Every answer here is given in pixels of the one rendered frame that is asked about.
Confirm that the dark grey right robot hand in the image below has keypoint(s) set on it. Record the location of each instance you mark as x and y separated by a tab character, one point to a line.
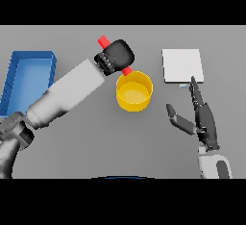
206	121

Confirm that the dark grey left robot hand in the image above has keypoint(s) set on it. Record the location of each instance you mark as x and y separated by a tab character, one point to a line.
118	54

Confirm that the red beaker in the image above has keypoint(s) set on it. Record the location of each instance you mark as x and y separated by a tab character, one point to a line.
103	41

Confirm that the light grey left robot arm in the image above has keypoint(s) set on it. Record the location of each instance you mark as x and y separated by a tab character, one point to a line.
57	100

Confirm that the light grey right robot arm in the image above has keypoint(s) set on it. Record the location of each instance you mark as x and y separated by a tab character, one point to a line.
213	165

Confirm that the yellow bowl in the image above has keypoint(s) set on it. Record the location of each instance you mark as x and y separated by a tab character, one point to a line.
134	91

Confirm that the pale square measuring scale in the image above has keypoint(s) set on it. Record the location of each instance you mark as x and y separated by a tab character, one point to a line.
182	65

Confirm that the blue tray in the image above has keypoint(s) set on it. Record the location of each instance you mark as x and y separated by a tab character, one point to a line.
27	80

